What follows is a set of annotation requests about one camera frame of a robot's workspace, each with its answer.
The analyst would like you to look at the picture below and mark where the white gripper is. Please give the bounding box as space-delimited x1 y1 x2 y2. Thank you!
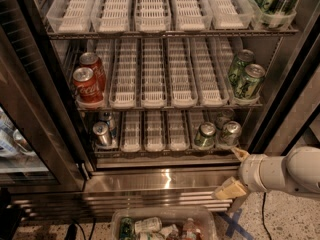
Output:
212 147 267 200

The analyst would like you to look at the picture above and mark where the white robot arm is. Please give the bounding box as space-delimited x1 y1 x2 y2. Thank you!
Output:
212 146 320 200

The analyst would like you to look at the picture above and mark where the shelf tray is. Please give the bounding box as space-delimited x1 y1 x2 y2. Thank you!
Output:
208 0 253 30
47 0 95 33
167 111 189 151
166 38 198 108
134 0 171 32
141 39 167 108
109 39 137 109
145 111 165 152
121 111 141 152
248 0 296 30
91 0 132 33
190 38 228 107
171 0 213 31

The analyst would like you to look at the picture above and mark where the fridge right door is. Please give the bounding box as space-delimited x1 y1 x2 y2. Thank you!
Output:
248 5 320 156

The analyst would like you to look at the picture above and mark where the white can in bin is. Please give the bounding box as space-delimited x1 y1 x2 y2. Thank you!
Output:
134 217 162 233

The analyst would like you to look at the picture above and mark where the green can in bin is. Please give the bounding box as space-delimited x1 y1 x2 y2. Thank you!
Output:
119 217 134 240

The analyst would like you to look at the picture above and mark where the silver blue can front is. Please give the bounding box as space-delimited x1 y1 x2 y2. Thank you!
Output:
93 121 112 146

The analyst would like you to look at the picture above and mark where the silver blue can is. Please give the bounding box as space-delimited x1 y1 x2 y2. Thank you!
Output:
99 111 117 139
93 121 112 146

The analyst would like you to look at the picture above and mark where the silver blue can rear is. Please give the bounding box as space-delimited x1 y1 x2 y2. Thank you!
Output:
99 111 117 139

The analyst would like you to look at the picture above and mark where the red cola can front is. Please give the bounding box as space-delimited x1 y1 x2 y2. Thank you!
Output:
73 67 103 103

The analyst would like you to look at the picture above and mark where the red cola can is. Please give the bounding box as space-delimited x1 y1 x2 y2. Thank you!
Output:
73 67 103 103
79 52 106 91

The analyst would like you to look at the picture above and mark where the red cola can rear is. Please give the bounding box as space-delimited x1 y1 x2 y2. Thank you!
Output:
79 52 106 91

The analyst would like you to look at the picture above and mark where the fridge glass door left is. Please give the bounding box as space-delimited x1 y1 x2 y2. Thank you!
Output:
0 0 85 193

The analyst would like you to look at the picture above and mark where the blue tape cross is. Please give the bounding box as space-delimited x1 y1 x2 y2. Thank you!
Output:
218 208 254 240

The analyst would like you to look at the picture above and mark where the red bottle in bin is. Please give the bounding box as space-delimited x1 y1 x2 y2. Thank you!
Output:
182 218 201 240

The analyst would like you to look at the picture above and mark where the clear plastic bin on floor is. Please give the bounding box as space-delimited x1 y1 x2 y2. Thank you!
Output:
110 206 218 240

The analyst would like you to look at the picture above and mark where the black cable on floor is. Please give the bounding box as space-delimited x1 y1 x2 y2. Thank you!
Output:
261 192 273 240

